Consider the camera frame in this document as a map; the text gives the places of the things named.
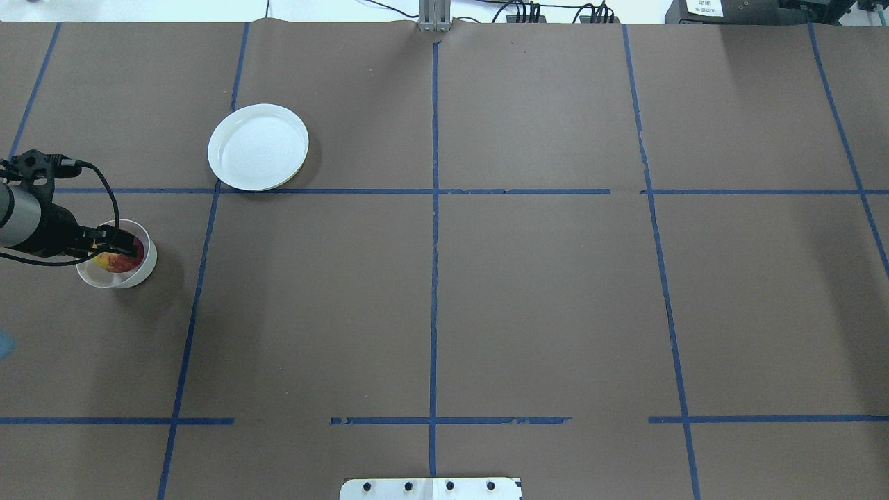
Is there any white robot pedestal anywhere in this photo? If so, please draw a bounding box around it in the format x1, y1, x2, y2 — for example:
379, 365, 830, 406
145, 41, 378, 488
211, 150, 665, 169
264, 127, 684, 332
339, 477, 523, 499

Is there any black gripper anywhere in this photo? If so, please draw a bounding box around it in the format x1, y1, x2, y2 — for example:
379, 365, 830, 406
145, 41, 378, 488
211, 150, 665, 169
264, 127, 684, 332
31, 203, 140, 262

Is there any aluminium frame post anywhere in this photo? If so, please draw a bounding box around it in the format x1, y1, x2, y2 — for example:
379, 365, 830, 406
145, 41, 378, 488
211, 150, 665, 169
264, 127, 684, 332
418, 0, 453, 33

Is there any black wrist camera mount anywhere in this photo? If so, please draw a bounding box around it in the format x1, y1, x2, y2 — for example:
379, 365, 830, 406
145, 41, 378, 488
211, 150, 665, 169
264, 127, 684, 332
1, 149, 82, 203

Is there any brown paper table mat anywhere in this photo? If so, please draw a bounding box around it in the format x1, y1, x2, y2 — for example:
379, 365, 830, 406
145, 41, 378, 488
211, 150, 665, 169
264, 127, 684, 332
2, 19, 887, 499

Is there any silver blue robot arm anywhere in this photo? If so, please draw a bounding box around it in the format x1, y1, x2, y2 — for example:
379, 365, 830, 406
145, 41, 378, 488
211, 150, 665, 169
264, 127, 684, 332
1, 185, 145, 267

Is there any black box with label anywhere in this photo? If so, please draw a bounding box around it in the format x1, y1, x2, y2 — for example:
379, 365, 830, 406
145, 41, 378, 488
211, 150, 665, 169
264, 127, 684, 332
664, 1, 806, 26

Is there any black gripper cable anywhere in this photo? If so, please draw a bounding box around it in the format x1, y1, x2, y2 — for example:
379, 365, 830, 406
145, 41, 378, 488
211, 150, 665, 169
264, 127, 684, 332
0, 158, 121, 267

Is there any red yellow apple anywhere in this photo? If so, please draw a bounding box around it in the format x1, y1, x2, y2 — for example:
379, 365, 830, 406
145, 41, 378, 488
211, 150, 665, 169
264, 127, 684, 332
91, 238, 145, 274

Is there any white plate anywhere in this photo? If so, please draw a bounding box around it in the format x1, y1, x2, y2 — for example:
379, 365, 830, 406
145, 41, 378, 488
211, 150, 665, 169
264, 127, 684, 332
206, 103, 309, 191

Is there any white bowl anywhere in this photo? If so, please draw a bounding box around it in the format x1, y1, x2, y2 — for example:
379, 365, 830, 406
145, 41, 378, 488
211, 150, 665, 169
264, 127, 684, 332
75, 219, 158, 289

